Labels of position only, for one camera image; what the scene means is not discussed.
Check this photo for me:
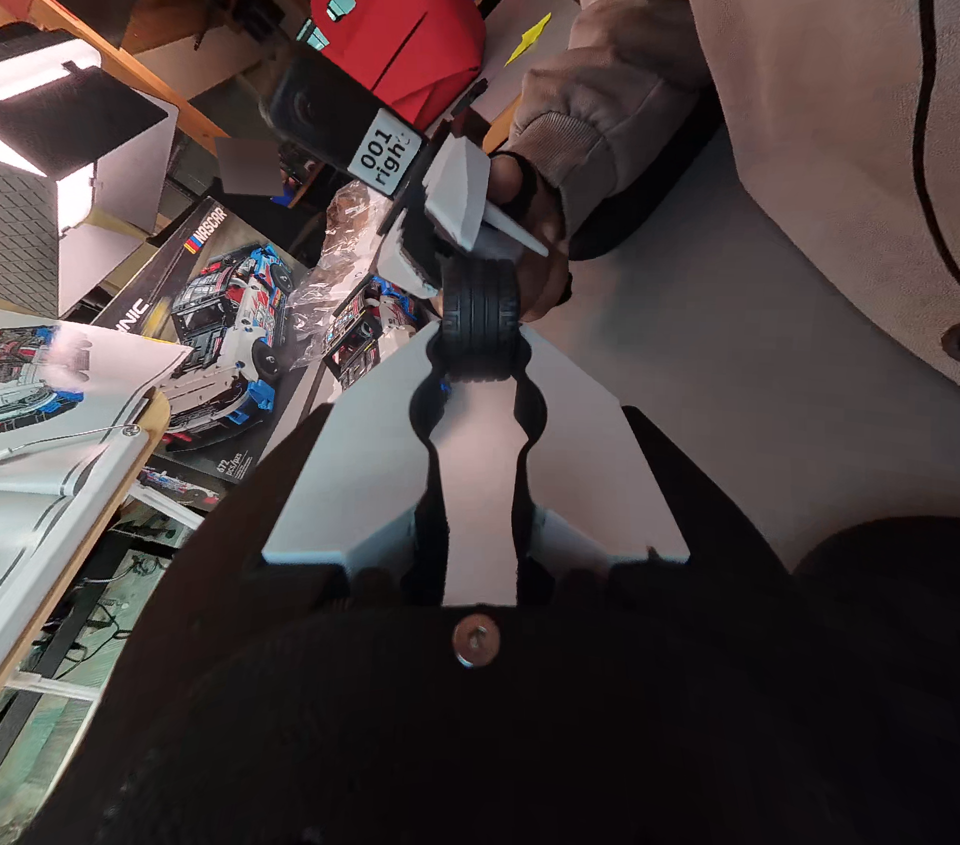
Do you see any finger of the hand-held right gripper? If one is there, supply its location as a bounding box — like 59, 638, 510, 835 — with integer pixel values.
373, 228, 442, 300
422, 136, 494, 255

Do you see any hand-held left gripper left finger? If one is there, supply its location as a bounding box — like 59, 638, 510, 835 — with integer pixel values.
262, 321, 451, 580

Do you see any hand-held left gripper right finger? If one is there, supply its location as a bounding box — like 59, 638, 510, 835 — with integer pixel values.
513, 323, 691, 584

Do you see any toy brick race car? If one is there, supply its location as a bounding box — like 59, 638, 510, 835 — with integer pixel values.
322, 275, 421, 390

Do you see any black rubber toy tyre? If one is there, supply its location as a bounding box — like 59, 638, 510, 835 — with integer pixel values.
438, 257, 522, 385

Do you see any person's right forearm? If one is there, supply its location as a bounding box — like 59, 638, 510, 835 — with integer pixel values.
506, 0, 714, 216

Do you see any person's right hand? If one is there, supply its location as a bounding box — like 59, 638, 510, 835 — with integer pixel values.
487, 151, 575, 325

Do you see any clear plastic bag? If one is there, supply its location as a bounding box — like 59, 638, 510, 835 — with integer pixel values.
288, 181, 399, 366

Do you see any red large board shape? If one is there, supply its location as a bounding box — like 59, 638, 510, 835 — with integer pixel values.
311, 0, 487, 130

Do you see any background grey table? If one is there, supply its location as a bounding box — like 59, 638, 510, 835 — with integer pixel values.
450, 0, 582, 126

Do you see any yellow paper scrap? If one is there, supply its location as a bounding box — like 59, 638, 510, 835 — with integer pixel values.
504, 12, 554, 68

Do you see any black toy set box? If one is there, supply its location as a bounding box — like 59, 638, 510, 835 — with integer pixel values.
90, 196, 331, 486

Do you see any white softbox studio light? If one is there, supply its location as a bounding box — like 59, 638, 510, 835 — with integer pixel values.
0, 23, 181, 321

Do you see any instruction booklet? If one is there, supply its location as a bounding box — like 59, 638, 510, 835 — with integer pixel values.
0, 308, 195, 591

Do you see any person in beige hoodie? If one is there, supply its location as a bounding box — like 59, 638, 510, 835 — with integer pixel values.
585, 0, 960, 381

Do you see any black wired earphone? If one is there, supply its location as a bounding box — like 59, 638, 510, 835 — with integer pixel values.
909, 0, 960, 362

